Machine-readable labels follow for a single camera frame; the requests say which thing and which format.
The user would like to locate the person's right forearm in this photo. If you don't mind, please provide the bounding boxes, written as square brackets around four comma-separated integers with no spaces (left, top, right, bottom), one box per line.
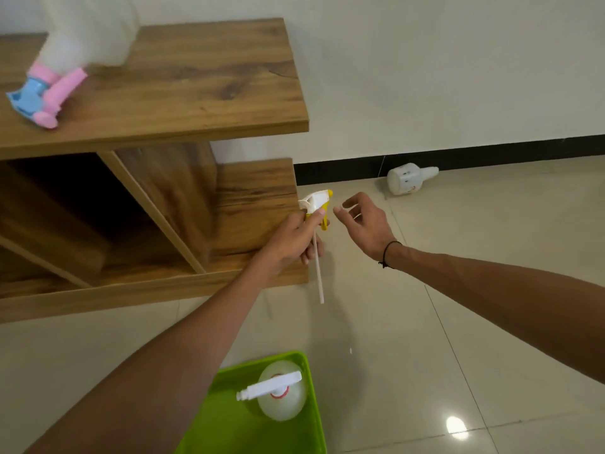
[385,243,605,389]

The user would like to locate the white plastic bottle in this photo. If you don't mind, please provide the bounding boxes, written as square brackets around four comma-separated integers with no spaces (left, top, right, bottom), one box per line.
[386,162,440,196]

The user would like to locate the white yellow spray trigger head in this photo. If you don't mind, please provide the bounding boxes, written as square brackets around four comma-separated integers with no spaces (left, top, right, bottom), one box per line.
[298,189,335,305]

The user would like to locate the person's left forearm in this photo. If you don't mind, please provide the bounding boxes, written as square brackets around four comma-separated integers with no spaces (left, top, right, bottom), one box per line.
[24,256,284,454]

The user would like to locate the clear spray bottle white trigger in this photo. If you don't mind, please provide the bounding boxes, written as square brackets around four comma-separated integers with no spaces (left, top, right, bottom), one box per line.
[236,359,307,422]

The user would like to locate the black wrist band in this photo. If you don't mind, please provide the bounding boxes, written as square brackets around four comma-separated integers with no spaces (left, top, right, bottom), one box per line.
[377,240,404,269]

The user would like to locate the wooden cabinet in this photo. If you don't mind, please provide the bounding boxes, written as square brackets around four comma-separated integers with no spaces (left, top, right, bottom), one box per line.
[0,18,311,325]

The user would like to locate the black baseboard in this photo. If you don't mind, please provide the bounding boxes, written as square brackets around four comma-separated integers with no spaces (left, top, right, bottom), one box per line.
[293,134,605,187]

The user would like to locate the green plastic tray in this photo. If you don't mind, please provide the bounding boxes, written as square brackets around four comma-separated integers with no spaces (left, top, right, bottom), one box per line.
[175,351,328,454]

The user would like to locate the person's left hand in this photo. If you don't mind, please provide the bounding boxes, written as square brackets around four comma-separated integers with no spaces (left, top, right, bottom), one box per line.
[255,208,327,279]

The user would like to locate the white plush toy pink boots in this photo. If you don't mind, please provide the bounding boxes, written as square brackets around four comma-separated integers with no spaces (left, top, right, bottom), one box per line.
[6,0,141,131]

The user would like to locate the person's right hand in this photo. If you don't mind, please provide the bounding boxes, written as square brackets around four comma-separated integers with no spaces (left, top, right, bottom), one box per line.
[333,192,402,263]

